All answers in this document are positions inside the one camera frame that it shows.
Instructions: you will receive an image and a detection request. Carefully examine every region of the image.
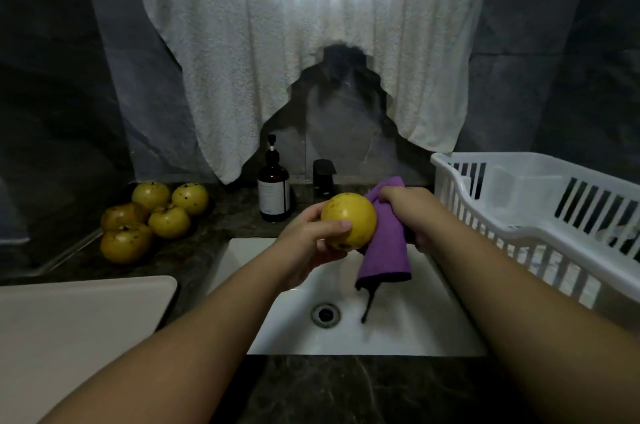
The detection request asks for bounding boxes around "person's left hand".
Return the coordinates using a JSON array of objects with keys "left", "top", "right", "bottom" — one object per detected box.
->
[{"left": 268, "top": 201, "right": 354, "bottom": 292}]

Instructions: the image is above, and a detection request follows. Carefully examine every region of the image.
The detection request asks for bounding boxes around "person's right hand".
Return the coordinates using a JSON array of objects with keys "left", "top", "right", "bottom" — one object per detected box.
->
[{"left": 378, "top": 186, "right": 447, "bottom": 254}]

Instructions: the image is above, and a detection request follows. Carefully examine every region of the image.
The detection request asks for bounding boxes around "yellow round fruit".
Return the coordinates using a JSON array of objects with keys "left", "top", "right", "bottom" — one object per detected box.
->
[
  {"left": 99, "top": 224, "right": 154, "bottom": 265},
  {"left": 320, "top": 192, "right": 378, "bottom": 250},
  {"left": 100, "top": 202, "right": 149, "bottom": 232},
  {"left": 131, "top": 181, "right": 172, "bottom": 212},
  {"left": 147, "top": 204, "right": 192, "bottom": 240},
  {"left": 171, "top": 182, "right": 210, "bottom": 216}
]

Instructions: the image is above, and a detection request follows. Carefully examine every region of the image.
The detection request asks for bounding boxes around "purple cleaning cloth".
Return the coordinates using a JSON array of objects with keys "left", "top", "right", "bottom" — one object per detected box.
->
[{"left": 354, "top": 176, "right": 414, "bottom": 324}]

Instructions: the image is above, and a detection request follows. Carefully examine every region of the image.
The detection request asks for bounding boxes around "person's right forearm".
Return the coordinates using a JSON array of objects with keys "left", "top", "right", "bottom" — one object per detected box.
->
[{"left": 414, "top": 208, "right": 640, "bottom": 424}]

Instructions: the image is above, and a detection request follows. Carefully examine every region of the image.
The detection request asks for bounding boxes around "person's left forearm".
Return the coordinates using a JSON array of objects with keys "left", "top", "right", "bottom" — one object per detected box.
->
[{"left": 37, "top": 250, "right": 296, "bottom": 424}]

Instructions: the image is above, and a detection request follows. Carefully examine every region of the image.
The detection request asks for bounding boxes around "black faucet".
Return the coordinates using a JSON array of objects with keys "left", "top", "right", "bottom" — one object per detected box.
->
[{"left": 312, "top": 159, "right": 337, "bottom": 200}]

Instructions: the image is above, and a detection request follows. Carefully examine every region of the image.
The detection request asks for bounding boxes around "brown pump soap bottle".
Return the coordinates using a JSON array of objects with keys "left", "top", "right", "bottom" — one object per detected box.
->
[{"left": 257, "top": 134, "right": 291, "bottom": 223}]

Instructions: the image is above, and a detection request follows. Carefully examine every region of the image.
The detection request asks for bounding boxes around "metal sink drain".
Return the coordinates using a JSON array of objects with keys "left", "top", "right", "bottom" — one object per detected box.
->
[{"left": 311, "top": 302, "right": 342, "bottom": 329}]

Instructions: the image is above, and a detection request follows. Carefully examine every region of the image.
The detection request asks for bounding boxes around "white sink basin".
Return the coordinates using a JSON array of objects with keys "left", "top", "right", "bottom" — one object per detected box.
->
[{"left": 206, "top": 237, "right": 488, "bottom": 357}]

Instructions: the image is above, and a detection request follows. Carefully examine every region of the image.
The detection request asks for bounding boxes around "white towel curtain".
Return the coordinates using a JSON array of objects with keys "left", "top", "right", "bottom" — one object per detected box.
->
[{"left": 131, "top": 0, "right": 496, "bottom": 185}]

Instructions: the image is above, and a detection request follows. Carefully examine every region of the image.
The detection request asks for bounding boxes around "white plastic dish rack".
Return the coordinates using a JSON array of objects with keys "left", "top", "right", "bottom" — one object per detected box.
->
[{"left": 430, "top": 152, "right": 640, "bottom": 312}]

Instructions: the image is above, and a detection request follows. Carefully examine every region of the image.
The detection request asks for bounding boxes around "white rectangular tray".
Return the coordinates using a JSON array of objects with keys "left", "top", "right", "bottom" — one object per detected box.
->
[{"left": 0, "top": 275, "right": 179, "bottom": 424}]

